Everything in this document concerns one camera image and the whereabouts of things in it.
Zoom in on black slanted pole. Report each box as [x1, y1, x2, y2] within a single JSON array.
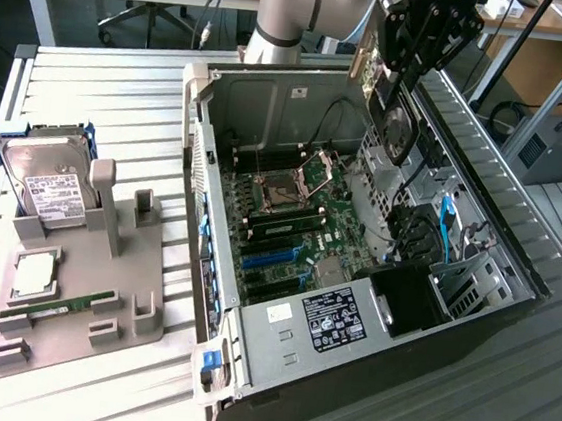
[[466, 0, 556, 114]]

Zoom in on grey plastic parts rack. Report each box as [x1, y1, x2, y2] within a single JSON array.
[[0, 147, 182, 401]]

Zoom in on hard disk in blue caddy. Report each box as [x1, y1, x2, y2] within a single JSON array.
[[0, 113, 108, 238]]

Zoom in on silver chipset heatsink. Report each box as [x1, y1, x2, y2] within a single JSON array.
[[312, 256, 353, 290]]

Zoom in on silver CPU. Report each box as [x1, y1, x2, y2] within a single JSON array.
[[11, 251, 59, 304]]

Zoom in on blue case latch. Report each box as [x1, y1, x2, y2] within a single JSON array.
[[195, 346, 225, 382]]

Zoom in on green RAM stick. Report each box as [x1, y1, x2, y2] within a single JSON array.
[[0, 280, 118, 331]]

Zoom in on graphics card with fan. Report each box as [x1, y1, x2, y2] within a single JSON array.
[[340, 0, 434, 168]]

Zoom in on black RAM stick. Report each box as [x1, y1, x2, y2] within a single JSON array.
[[243, 200, 327, 245]]

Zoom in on wooden desk with clutter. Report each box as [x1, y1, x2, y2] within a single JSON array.
[[473, 0, 562, 44]]

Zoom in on office chair base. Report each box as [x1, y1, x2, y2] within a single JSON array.
[[94, 0, 207, 55]]

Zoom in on blue data wire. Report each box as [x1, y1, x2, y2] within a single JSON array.
[[434, 193, 460, 266]]

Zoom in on black looped power wire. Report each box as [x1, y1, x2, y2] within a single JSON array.
[[315, 93, 374, 153]]

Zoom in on silver power supply unit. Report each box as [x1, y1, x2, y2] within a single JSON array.
[[220, 263, 401, 414]]

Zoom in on coiled black floor cable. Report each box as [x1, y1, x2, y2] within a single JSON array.
[[486, 98, 531, 145]]

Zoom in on green motherboard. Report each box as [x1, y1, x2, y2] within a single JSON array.
[[205, 133, 394, 320]]

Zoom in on CPU socket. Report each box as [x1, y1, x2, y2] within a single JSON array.
[[255, 167, 312, 219]]

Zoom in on black wire bundle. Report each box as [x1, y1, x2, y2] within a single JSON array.
[[384, 201, 449, 270]]

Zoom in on open black PC case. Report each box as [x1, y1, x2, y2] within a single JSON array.
[[145, 42, 562, 421]]

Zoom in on silver disk bay cage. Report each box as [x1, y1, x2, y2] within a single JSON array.
[[350, 92, 475, 226]]

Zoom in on grey control box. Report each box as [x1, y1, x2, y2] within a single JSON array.
[[514, 110, 562, 189]]

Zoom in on locking lever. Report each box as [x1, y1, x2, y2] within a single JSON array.
[[251, 147, 268, 183]]

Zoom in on metal socket cover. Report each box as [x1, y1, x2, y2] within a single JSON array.
[[291, 145, 340, 201]]

